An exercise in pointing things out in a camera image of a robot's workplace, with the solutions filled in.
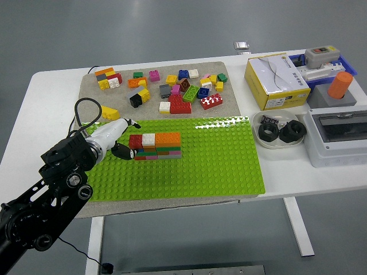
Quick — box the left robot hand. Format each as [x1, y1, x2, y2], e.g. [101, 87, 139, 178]
[85, 117, 142, 160]

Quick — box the small red brick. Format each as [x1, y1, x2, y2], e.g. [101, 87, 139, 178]
[128, 134, 143, 150]

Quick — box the yellow curved brick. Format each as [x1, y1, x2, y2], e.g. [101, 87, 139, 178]
[100, 105, 121, 121]

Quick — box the black square brick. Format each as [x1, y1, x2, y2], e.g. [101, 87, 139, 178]
[129, 94, 143, 109]

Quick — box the grey sloped brick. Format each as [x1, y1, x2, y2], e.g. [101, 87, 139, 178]
[126, 86, 145, 101]

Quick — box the orange long brick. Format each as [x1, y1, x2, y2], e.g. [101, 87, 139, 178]
[127, 77, 147, 89]

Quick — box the large orange brick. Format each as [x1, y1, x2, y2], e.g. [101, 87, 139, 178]
[155, 132, 182, 148]

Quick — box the red long brick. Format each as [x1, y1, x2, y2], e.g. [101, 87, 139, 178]
[199, 93, 224, 111]
[169, 101, 193, 115]

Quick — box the brown square brick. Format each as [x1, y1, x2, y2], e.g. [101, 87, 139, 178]
[178, 78, 192, 93]

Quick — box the lime green long brick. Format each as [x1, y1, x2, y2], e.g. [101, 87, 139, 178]
[182, 84, 201, 104]

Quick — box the green studded baseplate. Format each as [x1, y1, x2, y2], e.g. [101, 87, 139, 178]
[81, 115, 267, 202]

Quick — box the grey-brown mat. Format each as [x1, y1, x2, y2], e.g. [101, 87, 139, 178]
[76, 61, 260, 220]

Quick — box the white table leg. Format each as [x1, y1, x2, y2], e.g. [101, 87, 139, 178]
[283, 197, 315, 257]
[84, 215, 106, 275]

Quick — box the black hex nut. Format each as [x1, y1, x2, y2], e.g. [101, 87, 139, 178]
[279, 120, 307, 144]
[257, 122, 280, 143]

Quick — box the silver metal clamp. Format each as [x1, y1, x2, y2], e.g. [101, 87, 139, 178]
[233, 41, 251, 56]

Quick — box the small black circuit module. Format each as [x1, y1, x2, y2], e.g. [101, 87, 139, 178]
[260, 114, 280, 125]

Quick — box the yellow and white cardboard box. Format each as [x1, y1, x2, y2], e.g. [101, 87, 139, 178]
[244, 52, 312, 112]

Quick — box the white shallow dish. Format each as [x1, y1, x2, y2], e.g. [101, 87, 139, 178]
[252, 110, 305, 150]

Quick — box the white table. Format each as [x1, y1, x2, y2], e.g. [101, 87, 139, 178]
[0, 49, 367, 224]

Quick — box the grey square block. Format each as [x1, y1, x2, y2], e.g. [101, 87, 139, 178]
[307, 83, 358, 109]

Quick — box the white circuit breaker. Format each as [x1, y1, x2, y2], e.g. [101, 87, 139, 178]
[296, 60, 345, 83]

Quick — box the orange cylinder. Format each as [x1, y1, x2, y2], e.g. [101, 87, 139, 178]
[327, 71, 354, 100]

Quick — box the blue plastic bin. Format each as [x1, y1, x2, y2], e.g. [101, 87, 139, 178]
[288, 53, 358, 92]

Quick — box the thin black cable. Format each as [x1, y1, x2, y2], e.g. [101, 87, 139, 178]
[58, 65, 101, 267]

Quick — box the grey push-button switch box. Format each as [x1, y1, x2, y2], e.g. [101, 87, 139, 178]
[303, 45, 341, 70]

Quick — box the grey electrical enclosure box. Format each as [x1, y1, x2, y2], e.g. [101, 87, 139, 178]
[302, 105, 367, 169]

